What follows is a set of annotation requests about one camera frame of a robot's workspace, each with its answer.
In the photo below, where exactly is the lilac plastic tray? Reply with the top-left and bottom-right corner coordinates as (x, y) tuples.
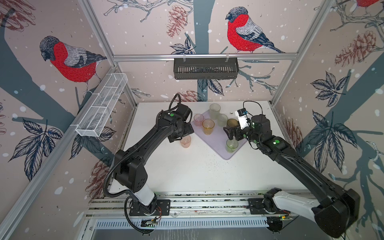
(192, 110), (246, 160)

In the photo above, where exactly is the white mesh wall basket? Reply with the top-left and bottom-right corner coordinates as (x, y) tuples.
(76, 73), (128, 137)

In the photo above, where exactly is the pale green tall glass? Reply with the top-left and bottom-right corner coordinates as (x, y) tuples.
(209, 103), (221, 120)

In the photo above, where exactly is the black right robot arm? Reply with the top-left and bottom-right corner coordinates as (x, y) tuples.
(223, 114), (360, 238)

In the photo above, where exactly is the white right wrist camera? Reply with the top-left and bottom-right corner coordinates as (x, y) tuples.
(236, 108), (249, 130)

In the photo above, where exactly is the aluminium rail frame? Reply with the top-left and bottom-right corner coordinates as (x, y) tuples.
(85, 190), (335, 220)

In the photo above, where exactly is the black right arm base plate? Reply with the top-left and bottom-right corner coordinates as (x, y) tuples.
(247, 198), (284, 215)

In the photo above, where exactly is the black corrugated cable hose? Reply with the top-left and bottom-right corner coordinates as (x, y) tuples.
(102, 149), (133, 198)

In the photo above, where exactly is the bright green glass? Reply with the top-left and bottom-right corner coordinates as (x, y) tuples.
(226, 140), (239, 153)

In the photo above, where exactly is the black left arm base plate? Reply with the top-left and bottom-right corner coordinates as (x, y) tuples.
(128, 199), (171, 217)

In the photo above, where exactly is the yellow amber glass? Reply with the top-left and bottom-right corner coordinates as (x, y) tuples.
(202, 119), (215, 135)

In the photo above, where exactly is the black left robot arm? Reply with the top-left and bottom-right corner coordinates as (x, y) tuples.
(103, 103), (194, 207)

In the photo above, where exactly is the rose pink glass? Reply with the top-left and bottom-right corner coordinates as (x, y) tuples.
(194, 114), (205, 127)

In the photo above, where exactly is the pale green small glass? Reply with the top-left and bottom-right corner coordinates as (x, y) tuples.
(217, 114), (228, 127)

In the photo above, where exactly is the black wire wall basket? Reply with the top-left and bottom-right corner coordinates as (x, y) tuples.
(174, 58), (239, 80)

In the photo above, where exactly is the dark brown glass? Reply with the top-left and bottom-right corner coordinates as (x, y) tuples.
(227, 118), (240, 128)

